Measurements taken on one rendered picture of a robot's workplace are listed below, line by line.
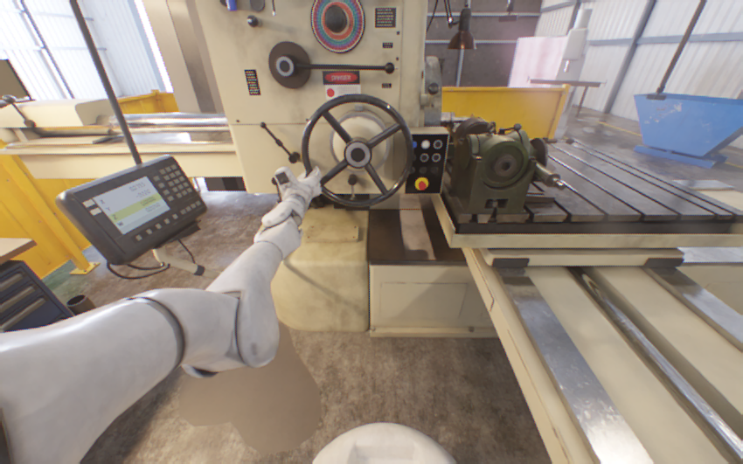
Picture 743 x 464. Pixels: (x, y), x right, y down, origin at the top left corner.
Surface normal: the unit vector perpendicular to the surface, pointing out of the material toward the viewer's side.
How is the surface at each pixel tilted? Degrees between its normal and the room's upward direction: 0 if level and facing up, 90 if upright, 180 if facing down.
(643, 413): 0
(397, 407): 0
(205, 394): 0
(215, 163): 90
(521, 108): 90
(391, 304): 90
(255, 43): 90
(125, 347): 65
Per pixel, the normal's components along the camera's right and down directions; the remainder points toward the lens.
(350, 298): -0.01, 0.55
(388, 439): -0.01, -0.84
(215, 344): 0.90, 0.31
